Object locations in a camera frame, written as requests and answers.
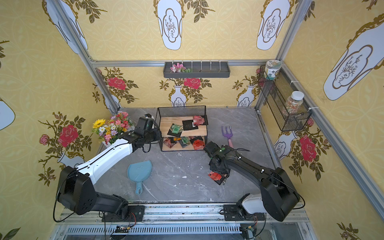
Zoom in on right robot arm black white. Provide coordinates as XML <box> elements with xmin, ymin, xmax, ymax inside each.
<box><xmin>204</xmin><ymin>145</ymin><xmax>302</xmax><ymax>222</ymax></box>

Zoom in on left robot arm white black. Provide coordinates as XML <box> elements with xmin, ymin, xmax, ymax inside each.
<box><xmin>55</xmin><ymin>128</ymin><xmax>162</xmax><ymax>222</ymax></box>

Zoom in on lower shelf dark red bag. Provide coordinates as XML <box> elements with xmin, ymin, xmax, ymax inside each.
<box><xmin>163</xmin><ymin>138</ymin><xmax>177</xmax><ymax>149</ymax></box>

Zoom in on green oolong tea bag packet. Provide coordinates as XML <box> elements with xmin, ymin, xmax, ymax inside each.
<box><xmin>168</xmin><ymin>124</ymin><xmax>183</xmax><ymax>138</ymax></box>

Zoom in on black tea bag barcode back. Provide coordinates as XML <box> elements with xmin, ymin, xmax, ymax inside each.
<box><xmin>182</xmin><ymin>120</ymin><xmax>199</xmax><ymax>131</ymax></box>

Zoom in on pink earl grey tea bag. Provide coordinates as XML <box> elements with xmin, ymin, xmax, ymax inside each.
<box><xmin>193</xmin><ymin>116</ymin><xmax>208</xmax><ymax>127</ymax></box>

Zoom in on light blue leaf-shaped tray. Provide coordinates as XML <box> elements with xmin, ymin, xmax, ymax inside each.
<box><xmin>127</xmin><ymin>161</ymin><xmax>153</xmax><ymax>195</ymax></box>

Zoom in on flower bouquet white fence planter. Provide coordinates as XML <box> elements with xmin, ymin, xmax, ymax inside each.
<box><xmin>92</xmin><ymin>111</ymin><xmax>135</xmax><ymax>148</ymax></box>

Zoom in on pink artificial flowers in tray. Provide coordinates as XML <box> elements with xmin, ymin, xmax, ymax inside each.
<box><xmin>170</xmin><ymin>63</ymin><xmax>192</xmax><ymax>73</ymax></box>

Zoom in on clear jar white lid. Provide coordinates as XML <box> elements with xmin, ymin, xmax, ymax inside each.
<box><xmin>284</xmin><ymin>91</ymin><xmax>305</xmax><ymax>117</ymax></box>

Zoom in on white patterned lidded jar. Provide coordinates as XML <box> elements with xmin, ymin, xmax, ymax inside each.
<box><xmin>265</xmin><ymin>60</ymin><xmax>282</xmax><ymax>80</ymax></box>

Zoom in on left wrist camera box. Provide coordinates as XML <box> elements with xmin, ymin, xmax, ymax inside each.
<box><xmin>134</xmin><ymin>114</ymin><xmax>155</xmax><ymax>137</ymax></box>

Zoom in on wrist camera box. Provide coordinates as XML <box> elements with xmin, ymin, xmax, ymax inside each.
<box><xmin>204</xmin><ymin>141</ymin><xmax>221</xmax><ymax>158</ymax></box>
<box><xmin>134</xmin><ymin>114</ymin><xmax>155</xmax><ymax>137</ymax></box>

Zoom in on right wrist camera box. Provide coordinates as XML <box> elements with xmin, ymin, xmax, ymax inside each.
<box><xmin>204</xmin><ymin>141</ymin><xmax>221</xmax><ymax>158</ymax></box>

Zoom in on purple garden fork pink handle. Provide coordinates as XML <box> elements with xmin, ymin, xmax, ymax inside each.
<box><xmin>221</xmin><ymin>126</ymin><xmax>234</xmax><ymax>148</ymax></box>

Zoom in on black wire two-tier shelf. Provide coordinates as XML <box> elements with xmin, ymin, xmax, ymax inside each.
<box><xmin>156</xmin><ymin>106</ymin><xmax>209</xmax><ymax>152</ymax></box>

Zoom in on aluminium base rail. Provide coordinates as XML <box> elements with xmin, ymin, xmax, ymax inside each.
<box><xmin>50</xmin><ymin>203</ymin><xmax>317</xmax><ymax>240</ymax></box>

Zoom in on grey wall-mounted tray shelf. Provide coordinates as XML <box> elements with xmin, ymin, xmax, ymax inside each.
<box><xmin>163</xmin><ymin>61</ymin><xmax>231</xmax><ymax>79</ymax></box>

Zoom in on black wire wall basket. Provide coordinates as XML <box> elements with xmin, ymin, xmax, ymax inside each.
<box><xmin>255</xmin><ymin>66</ymin><xmax>312</xmax><ymax>132</ymax></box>

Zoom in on small circuit board with wires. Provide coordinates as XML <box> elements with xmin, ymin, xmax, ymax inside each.
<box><xmin>114</xmin><ymin>225</ymin><xmax>131</xmax><ymax>234</ymax></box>

